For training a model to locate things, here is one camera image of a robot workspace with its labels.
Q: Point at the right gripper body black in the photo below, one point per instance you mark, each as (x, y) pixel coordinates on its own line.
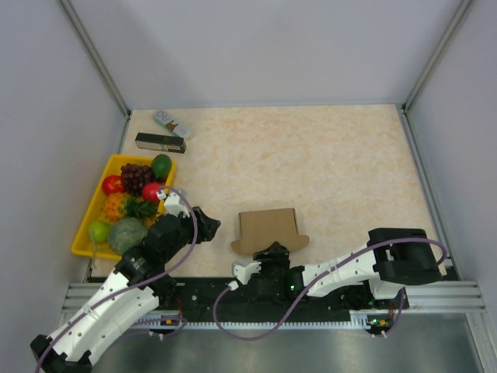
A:
(272, 266)

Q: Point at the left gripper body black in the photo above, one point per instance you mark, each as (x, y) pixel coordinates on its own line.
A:
(190, 228)

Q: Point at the brown cardboard paper box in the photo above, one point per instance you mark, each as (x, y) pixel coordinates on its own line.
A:
(260, 229)

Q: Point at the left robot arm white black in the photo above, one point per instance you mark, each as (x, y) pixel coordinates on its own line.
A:
(138, 284)

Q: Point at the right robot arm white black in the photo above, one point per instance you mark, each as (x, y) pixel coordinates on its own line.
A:
(389, 260)

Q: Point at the black rectangular box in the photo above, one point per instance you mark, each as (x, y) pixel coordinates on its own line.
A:
(160, 142)

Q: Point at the teal white snack box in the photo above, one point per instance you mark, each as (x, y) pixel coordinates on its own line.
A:
(172, 125)

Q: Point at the red toy tomato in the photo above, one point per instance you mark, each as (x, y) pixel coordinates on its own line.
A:
(149, 192)

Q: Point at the green toy melon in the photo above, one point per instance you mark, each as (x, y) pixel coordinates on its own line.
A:
(125, 234)

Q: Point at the green toy lime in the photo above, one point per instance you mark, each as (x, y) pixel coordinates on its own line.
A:
(161, 166)

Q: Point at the purple toy grapes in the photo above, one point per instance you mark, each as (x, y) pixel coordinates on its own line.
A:
(134, 177)

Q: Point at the orange toy pineapple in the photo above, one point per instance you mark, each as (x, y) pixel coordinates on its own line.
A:
(118, 206)

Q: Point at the red toy apple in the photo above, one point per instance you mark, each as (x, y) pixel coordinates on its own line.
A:
(112, 184)

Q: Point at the green toy pear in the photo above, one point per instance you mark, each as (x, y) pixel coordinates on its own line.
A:
(98, 231)

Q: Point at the yellow plastic tray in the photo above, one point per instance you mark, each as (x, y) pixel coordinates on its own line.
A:
(84, 243)

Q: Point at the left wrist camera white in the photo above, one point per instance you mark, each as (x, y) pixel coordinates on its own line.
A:
(171, 203)

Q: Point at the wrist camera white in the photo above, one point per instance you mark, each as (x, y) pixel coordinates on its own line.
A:
(171, 203)
(242, 273)

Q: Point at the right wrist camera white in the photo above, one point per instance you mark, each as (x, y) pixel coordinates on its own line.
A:
(242, 273)

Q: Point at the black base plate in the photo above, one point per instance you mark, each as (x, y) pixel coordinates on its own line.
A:
(267, 300)

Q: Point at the grey cable duct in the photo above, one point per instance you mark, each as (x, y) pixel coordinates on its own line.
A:
(356, 321)

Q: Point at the aluminium frame rail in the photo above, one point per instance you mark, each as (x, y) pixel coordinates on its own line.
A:
(446, 297)

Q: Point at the left frame post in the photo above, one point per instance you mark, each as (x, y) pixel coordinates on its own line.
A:
(94, 56)

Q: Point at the frame post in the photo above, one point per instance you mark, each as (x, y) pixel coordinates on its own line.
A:
(453, 27)
(94, 56)

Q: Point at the right frame post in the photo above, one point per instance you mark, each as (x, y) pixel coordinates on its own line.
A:
(453, 27)

